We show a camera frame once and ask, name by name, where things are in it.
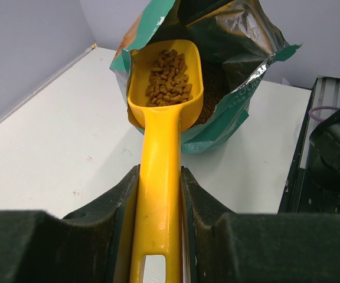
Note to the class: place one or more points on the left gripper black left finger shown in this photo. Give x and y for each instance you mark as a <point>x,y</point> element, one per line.
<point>90,244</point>

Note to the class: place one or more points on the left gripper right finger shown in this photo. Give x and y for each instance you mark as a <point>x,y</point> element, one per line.
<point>224,246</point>

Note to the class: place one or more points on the yellow plastic scoop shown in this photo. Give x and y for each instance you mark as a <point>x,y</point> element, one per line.
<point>158,220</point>

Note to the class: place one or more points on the green pet food bag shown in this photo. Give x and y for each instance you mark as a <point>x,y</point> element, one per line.
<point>237,44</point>

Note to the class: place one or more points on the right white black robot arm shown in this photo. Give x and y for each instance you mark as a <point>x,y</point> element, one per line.
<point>321,186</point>

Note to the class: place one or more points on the brown kibble pet food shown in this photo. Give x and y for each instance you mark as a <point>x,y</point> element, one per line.
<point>168,83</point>

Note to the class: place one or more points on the black mounting rail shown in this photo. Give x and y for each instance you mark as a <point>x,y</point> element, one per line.
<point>293,186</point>

